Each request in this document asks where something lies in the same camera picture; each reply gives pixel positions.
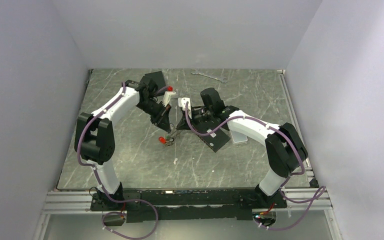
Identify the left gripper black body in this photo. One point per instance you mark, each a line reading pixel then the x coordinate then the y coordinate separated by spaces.
pixel 154 109

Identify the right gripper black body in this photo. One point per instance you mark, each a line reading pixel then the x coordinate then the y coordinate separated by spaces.
pixel 201 116

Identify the red key tag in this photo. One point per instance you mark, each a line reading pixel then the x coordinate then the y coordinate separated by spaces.
pixel 162 140

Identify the large metal keyring disc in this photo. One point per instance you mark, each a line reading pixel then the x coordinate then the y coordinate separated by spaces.
pixel 170 139

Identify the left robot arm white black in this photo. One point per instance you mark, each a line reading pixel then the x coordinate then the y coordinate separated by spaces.
pixel 94 135

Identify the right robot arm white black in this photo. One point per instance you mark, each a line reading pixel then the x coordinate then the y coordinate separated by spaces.
pixel 216 124

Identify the plain black box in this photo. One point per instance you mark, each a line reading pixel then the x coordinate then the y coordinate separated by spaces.
pixel 158 78

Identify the white small router box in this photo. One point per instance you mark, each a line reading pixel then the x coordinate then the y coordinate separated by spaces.
pixel 238 138

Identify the silver wrench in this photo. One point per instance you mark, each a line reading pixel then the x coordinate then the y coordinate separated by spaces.
pixel 207 75

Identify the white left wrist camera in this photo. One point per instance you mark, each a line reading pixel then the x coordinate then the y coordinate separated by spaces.
pixel 169 93

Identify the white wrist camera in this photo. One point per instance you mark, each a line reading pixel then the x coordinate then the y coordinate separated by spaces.
pixel 169 93
pixel 185 104

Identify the black network switch with label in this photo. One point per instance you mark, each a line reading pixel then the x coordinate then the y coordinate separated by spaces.
pixel 216 140

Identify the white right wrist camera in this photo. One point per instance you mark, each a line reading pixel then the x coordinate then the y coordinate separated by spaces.
pixel 185 104

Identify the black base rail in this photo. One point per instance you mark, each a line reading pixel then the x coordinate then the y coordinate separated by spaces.
pixel 187 204

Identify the aluminium frame profile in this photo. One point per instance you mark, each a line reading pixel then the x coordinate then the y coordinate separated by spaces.
pixel 88 201

